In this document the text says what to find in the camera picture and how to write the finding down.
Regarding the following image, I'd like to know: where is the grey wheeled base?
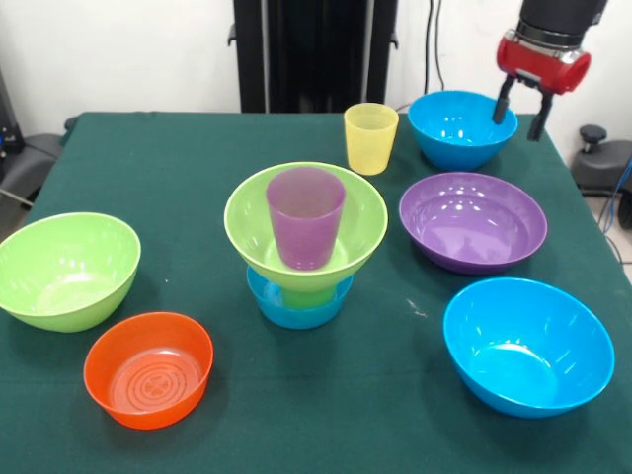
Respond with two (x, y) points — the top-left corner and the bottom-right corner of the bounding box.
(0, 132), (63, 208)

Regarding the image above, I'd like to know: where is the blue cable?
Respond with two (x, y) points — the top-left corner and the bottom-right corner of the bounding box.
(599, 157), (632, 233)

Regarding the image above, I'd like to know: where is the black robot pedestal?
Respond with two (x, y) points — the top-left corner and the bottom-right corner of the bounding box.
(227, 0), (399, 116)

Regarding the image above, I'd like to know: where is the green plastic cup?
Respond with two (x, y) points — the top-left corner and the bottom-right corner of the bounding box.
(281, 286), (338, 311)

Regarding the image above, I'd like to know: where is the green plastic bowl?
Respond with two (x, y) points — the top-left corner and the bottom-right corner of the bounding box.
(223, 161), (389, 295)
(0, 211), (142, 333)

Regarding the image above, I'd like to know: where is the yellow plastic cup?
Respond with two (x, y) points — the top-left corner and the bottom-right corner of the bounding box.
(344, 102), (400, 177)

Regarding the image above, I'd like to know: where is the purple plastic cup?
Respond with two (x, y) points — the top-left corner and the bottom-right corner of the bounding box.
(266, 167), (347, 272)

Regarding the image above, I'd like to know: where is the grey base with black knob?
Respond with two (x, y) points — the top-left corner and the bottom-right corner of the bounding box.
(572, 123), (632, 198)

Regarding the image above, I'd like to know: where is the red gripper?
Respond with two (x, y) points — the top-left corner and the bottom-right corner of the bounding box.
(492, 30), (593, 143)

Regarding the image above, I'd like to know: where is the black wall cable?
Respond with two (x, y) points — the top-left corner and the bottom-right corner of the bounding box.
(423, 0), (449, 100)

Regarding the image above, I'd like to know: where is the dark green tablecloth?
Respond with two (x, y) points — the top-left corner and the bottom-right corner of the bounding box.
(0, 111), (632, 474)

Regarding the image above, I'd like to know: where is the purple plastic bowl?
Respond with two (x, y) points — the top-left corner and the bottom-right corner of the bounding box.
(398, 171), (548, 277)

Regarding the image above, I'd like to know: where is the black equipment casing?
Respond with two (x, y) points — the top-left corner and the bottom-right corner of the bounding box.
(0, 66), (25, 184)

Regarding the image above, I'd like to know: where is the small blue plastic bowl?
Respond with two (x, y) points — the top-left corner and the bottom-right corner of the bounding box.
(245, 264), (356, 331)

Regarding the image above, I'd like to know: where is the small orange plastic bowl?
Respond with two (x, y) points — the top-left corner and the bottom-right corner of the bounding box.
(82, 311), (215, 431)

